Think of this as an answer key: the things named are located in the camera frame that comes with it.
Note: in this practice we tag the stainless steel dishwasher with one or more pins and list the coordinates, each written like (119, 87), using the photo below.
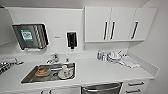
(101, 89)

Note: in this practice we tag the black soap dispenser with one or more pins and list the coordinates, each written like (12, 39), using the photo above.
(72, 39)

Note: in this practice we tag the small blue label bottle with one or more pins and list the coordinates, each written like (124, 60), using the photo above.
(100, 55)

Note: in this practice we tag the small white bottle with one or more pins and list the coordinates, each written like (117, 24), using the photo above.
(104, 57)

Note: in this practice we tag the small chrome sink pump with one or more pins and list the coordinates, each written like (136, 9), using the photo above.
(66, 60)

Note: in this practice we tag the white cup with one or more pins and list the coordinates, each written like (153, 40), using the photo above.
(64, 71)

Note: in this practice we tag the stack of white dishes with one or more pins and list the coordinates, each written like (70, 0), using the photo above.
(115, 57)

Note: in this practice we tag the white plate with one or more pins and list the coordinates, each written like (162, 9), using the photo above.
(69, 76)

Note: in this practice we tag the chrome faucet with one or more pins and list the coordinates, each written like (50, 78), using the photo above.
(53, 59)

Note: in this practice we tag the brown bowl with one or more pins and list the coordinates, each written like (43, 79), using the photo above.
(42, 72)

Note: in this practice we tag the white sink base cabinet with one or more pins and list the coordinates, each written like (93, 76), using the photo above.
(50, 90)

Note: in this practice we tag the grey paper towel dispenser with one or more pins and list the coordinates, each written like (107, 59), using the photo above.
(30, 36)

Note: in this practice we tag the stainless steel sink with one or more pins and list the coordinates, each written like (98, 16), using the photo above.
(31, 78)

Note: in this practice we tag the narrow white drawer stack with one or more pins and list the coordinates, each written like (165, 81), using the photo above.
(135, 87)

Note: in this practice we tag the dark dish rack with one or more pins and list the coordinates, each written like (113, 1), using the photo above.
(6, 65)

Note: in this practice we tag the white wall outlet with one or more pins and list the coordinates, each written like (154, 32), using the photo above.
(83, 47)

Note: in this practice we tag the small white wall label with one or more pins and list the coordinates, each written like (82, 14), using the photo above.
(57, 37)

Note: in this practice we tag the white wall cabinet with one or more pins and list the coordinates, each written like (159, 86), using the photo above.
(120, 23)

